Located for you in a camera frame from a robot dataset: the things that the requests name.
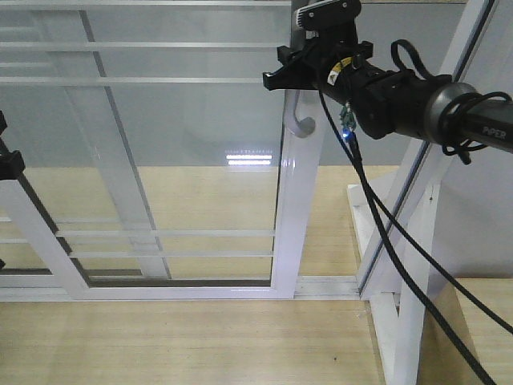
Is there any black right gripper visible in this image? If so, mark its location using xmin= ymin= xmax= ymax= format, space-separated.
xmin=263 ymin=0 xmax=374 ymax=99

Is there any grey curved door handle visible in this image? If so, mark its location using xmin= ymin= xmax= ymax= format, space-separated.
xmin=283 ymin=0 xmax=316 ymax=139

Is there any sliding transparent glass door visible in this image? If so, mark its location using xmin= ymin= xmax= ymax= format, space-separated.
xmin=0 ymin=0 xmax=326 ymax=301

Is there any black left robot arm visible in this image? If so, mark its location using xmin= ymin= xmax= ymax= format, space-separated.
xmin=1 ymin=140 xmax=26 ymax=180

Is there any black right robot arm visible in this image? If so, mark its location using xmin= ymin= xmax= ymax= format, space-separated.
xmin=263 ymin=1 xmax=512 ymax=164

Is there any fixed glass door panel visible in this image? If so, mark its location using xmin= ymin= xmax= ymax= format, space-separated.
xmin=1 ymin=10 xmax=175 ymax=286

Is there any white diagonal support brace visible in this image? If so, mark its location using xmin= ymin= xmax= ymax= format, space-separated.
xmin=346 ymin=178 xmax=446 ymax=385

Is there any light wooden platform board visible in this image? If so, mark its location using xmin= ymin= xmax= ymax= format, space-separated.
xmin=1 ymin=166 xmax=385 ymax=384

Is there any light wooden box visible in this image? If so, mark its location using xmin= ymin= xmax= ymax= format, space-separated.
xmin=418 ymin=278 xmax=512 ymax=384

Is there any white door outer frame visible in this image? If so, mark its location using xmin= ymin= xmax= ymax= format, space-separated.
xmin=1 ymin=1 xmax=497 ymax=302

